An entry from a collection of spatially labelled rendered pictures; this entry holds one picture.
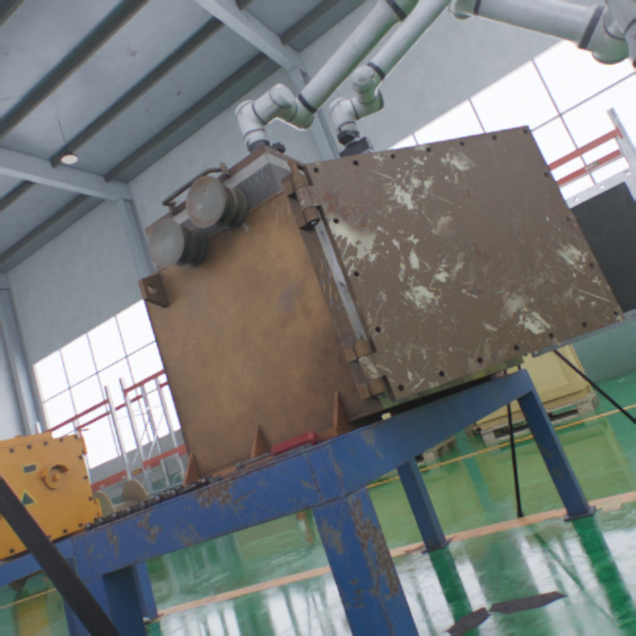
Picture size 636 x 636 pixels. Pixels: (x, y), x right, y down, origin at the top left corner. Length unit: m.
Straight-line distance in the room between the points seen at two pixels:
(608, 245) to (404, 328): 1.46
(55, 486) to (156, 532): 2.53
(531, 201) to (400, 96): 11.07
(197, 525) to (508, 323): 0.80
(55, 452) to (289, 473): 2.93
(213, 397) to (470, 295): 0.69
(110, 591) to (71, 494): 2.42
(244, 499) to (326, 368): 0.34
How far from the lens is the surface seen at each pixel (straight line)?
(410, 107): 12.35
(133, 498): 12.13
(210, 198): 1.41
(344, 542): 1.06
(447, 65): 12.40
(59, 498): 3.87
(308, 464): 1.06
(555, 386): 6.51
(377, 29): 2.10
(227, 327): 1.45
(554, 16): 2.56
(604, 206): 2.56
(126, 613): 1.54
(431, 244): 1.31
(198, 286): 1.52
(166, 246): 1.50
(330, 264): 1.24
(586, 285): 1.51
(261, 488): 1.13
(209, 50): 13.26
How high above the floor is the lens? 0.64
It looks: 13 degrees up
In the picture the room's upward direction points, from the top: 20 degrees counter-clockwise
